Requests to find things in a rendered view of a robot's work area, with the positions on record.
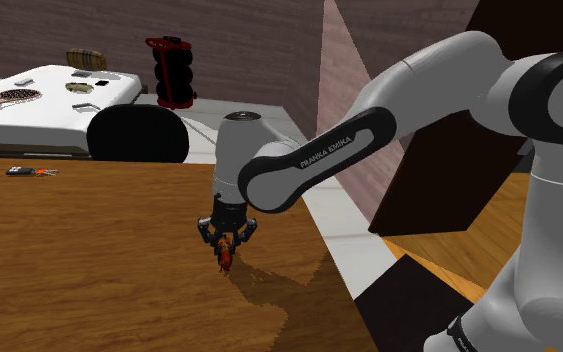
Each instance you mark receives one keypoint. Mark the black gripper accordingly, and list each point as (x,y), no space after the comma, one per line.
(229,215)

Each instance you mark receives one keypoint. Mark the red and orange figure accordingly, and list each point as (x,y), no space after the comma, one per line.
(225,257)

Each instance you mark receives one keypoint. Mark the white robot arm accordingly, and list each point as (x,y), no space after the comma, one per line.
(437,83)

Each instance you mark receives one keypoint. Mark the black office chair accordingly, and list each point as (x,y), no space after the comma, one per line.
(137,134)

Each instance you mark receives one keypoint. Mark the black and red rack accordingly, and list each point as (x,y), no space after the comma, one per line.
(174,73)

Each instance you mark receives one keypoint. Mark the white bed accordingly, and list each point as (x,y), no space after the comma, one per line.
(42,122)

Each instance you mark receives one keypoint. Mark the black key fob with keys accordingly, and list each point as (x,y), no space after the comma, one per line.
(20,171)

